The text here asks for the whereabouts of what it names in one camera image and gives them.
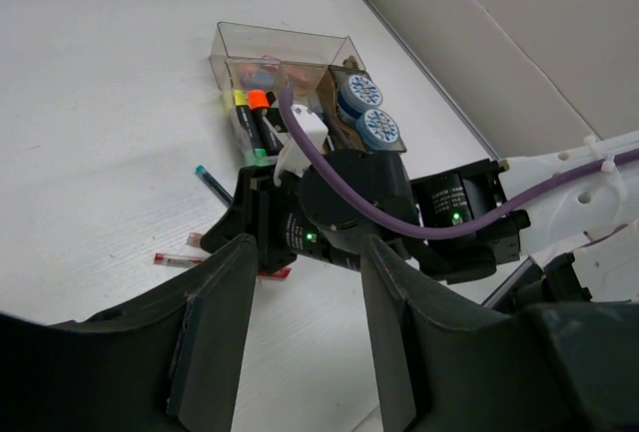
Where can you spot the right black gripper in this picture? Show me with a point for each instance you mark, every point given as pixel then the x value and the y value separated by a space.
pixel 304 216

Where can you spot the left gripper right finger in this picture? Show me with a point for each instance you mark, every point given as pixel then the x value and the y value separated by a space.
pixel 445 363

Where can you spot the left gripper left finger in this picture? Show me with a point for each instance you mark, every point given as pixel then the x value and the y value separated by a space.
pixel 167 360

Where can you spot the dark blue pen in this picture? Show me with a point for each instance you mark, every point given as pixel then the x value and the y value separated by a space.
pixel 203 174

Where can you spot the yellow highlighter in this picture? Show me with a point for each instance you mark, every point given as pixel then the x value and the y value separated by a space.
pixel 247 120

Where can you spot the red gel pen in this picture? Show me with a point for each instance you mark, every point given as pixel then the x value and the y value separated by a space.
pixel 183 261

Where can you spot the orange highlighter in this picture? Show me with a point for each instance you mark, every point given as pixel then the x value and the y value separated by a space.
pixel 260 106

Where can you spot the clear plastic organizer box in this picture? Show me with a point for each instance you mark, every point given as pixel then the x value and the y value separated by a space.
pixel 314 66

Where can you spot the blue glue jar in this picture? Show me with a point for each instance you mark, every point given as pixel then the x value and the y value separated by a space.
pixel 378 130
pixel 356 95

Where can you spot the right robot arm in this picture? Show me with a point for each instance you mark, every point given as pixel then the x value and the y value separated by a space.
pixel 477 216

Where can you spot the aluminium side rail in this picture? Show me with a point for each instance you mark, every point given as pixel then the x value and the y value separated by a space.
pixel 426 72

